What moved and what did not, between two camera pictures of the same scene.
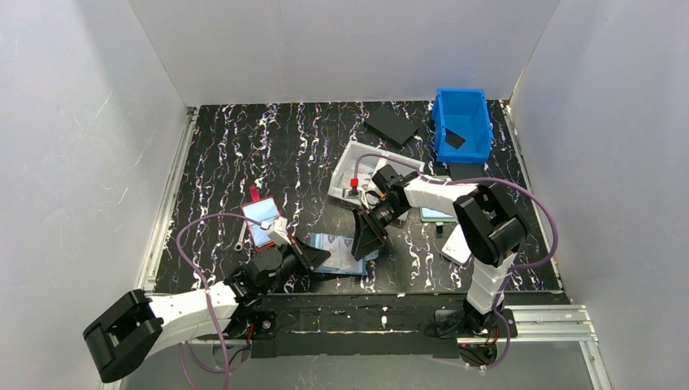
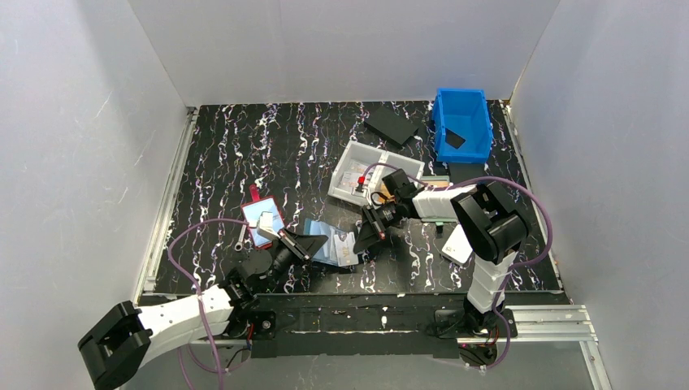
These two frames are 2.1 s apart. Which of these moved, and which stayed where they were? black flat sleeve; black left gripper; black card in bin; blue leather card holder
Moved: blue leather card holder
Stayed: black flat sleeve; black left gripper; black card in bin
